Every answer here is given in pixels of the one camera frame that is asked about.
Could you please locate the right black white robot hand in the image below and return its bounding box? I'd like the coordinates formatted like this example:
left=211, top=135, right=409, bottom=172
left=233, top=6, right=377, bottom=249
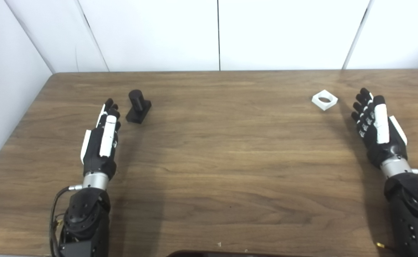
left=351, top=88, right=408, bottom=169

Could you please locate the white square piece with hole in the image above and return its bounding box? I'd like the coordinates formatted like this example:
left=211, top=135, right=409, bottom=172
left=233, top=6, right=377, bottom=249
left=311, top=90, right=338, bottom=111

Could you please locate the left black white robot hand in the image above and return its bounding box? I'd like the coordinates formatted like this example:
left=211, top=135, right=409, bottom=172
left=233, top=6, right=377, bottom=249
left=80, top=98, right=121, bottom=181

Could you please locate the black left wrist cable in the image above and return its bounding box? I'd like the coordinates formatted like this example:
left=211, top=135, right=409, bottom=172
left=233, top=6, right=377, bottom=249
left=50, top=185, right=83, bottom=257

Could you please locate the black peg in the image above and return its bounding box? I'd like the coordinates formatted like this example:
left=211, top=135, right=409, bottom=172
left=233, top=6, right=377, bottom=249
left=126, top=90, right=152, bottom=124

